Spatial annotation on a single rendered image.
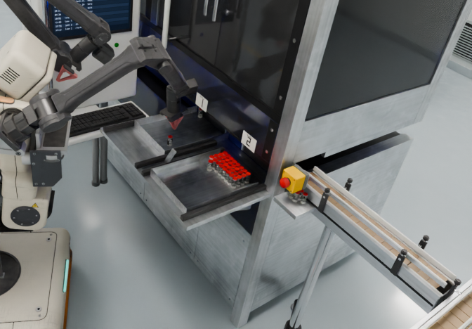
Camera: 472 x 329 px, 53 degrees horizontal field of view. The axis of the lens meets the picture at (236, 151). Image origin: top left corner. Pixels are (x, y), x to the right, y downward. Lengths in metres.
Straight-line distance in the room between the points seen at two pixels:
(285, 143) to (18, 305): 1.30
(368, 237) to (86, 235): 1.69
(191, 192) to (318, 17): 0.79
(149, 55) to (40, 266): 1.29
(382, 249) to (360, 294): 1.16
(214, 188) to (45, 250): 0.95
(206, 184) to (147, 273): 0.95
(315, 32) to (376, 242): 0.76
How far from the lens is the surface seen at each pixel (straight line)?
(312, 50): 1.61
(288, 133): 1.76
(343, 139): 2.07
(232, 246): 2.29
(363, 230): 1.83
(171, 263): 2.77
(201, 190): 1.87
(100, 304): 2.60
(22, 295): 2.32
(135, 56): 1.44
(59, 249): 2.47
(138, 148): 2.06
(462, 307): 1.76
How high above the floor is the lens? 2.07
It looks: 34 degrees down
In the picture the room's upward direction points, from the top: 11 degrees clockwise
